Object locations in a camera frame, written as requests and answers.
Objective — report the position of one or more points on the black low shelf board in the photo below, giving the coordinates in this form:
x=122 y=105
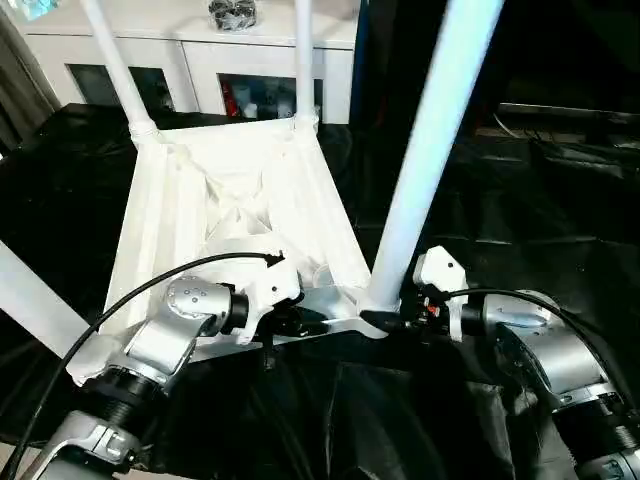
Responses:
x=570 y=110

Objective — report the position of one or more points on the grey crumpled object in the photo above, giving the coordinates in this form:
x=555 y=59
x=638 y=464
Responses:
x=232 y=14

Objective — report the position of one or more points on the white sideboard cabinet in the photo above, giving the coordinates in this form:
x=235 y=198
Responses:
x=200 y=50

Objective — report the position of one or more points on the small white jar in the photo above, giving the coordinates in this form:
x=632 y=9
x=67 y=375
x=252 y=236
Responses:
x=273 y=104

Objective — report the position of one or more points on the red bottle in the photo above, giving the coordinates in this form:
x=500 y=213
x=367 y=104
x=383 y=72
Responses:
x=229 y=100

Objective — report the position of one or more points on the white plastic table top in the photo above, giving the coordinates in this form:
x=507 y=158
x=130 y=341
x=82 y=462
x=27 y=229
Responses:
x=240 y=200

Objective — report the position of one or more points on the black plastic mat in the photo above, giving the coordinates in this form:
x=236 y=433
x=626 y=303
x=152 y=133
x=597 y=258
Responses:
x=540 y=220

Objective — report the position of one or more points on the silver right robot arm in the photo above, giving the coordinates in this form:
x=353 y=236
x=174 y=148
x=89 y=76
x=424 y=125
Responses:
x=550 y=350

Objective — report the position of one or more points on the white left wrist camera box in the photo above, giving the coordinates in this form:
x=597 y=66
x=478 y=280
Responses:
x=270 y=290

